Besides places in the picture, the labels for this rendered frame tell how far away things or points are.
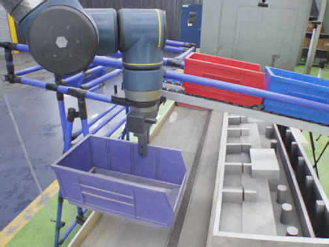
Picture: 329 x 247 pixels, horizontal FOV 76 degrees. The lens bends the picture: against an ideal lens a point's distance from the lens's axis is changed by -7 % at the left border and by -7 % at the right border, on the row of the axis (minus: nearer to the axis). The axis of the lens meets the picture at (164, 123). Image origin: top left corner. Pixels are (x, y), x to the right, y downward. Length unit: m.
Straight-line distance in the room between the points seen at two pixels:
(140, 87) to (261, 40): 6.53
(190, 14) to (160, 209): 10.24
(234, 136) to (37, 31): 1.12
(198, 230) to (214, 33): 6.32
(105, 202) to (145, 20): 0.47
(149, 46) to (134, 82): 0.10
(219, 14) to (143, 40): 6.41
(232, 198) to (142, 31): 0.64
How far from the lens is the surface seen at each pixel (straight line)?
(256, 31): 6.99
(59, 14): 0.38
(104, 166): 0.81
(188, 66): 0.84
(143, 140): 0.67
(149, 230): 0.97
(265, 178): 1.00
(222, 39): 7.02
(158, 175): 0.74
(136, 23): 0.55
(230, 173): 1.02
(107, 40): 0.55
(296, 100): 0.84
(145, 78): 0.57
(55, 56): 0.38
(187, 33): 10.67
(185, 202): 1.08
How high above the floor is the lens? 1.51
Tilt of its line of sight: 26 degrees down
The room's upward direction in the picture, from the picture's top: 1 degrees clockwise
